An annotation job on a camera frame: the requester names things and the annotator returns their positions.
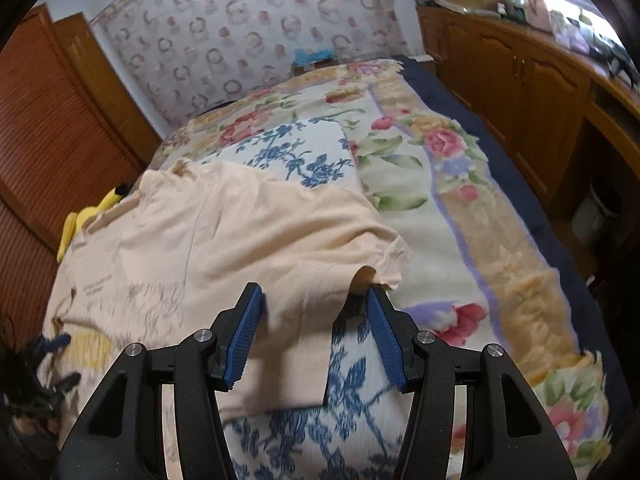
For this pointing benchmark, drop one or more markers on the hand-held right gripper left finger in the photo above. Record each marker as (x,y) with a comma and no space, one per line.
(245,330)

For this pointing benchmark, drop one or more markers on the white waste bin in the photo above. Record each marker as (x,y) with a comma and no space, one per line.
(595,212)

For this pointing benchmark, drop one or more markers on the wooden cabinet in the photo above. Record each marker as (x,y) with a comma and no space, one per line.
(500,70)

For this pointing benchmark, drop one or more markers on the purple cloth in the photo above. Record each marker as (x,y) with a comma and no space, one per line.
(574,39)

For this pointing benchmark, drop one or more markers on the colourful floral blanket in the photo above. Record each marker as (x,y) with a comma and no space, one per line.
(415,200)

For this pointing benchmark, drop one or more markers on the blue floral white bedspread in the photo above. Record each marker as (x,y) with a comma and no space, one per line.
(300,155)

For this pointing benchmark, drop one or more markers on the beige t-shirt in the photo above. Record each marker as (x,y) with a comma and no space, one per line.
(225,240)

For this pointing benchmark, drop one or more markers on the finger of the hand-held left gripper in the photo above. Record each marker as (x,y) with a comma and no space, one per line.
(50,344)
(62,384)

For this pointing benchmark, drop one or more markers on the wooden louvered wardrobe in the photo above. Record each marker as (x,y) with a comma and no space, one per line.
(60,135)

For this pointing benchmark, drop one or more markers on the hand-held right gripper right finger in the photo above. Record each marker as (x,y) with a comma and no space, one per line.
(385,335)

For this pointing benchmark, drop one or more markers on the navy bed sheet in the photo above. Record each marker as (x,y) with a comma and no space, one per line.
(500,145)

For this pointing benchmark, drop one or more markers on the yellow plush toy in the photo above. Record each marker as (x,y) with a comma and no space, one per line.
(70,230)

